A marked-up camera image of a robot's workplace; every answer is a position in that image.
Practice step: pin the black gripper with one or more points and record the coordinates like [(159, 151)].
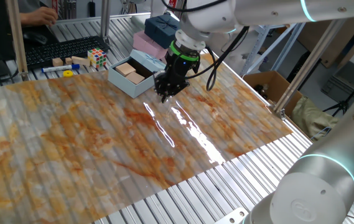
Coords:
[(178, 70)]

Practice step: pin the large wooden cube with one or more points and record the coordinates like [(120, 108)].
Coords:
[(135, 77), (125, 69)]

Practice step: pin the person's bare forearm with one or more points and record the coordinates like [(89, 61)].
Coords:
[(25, 18)]

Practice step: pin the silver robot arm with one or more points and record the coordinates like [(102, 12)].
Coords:
[(319, 186)]

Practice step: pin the light blue gift box base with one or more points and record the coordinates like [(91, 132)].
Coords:
[(127, 87)]

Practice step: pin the pink gift box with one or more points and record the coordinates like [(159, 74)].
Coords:
[(145, 45)]

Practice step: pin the navy gift box with bow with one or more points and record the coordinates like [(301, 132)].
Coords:
[(159, 29)]

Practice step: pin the open cardboard box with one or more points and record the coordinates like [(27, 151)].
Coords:
[(276, 84)]

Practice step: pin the person's bare hand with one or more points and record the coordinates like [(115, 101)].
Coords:
[(43, 16)]

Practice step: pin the light blue lid with bow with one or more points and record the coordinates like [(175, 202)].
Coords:
[(147, 60)]

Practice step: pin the rubik's cube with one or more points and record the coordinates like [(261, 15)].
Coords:
[(97, 57)]

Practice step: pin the wooden wedge block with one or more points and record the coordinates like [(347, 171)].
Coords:
[(80, 60)]

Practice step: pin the orange marble pattern mat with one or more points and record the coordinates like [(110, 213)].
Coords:
[(102, 155)]

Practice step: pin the small wooden cube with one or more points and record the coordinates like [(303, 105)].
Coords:
[(57, 62), (68, 60)]

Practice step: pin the white marker with blue cap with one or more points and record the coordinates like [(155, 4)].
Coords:
[(60, 68)]

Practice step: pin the black keyboard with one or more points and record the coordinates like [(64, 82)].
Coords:
[(61, 51)]

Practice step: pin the black computer mouse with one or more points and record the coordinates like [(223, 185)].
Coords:
[(35, 37)]

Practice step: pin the olive cloth bag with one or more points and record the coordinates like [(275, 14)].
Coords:
[(310, 119)]

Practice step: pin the person's grey shirt torso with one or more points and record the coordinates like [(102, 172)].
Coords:
[(27, 4)]

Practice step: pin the brown cardboard panel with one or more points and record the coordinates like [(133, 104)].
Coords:
[(329, 40)]

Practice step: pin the grey metal case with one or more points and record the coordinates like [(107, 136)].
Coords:
[(341, 84)]

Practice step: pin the black tripod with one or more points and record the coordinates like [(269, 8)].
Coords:
[(351, 93)]

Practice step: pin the silver frame post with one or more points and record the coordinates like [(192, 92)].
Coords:
[(105, 18)]

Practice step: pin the grey metal shelf frame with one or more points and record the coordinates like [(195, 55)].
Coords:
[(263, 46)]

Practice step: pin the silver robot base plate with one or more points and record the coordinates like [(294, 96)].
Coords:
[(234, 216)]

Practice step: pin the beige aluminium frame post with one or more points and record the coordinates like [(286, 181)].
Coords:
[(16, 37)]

